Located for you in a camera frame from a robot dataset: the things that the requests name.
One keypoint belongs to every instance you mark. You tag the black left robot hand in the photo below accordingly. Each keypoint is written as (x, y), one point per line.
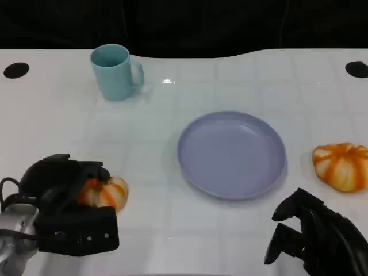
(51, 181)

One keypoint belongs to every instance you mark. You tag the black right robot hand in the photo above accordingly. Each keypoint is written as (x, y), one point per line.
(330, 247)

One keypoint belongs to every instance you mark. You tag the orange and white toy bread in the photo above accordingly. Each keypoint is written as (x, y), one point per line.
(112, 192)
(342, 169)

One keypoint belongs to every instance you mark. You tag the pale green mug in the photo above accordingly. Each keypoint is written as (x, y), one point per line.
(115, 80)

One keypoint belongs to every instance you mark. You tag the lilac plate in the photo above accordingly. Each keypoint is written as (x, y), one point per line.
(230, 155)

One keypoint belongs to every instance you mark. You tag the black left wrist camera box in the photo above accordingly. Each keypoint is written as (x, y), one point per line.
(80, 230)

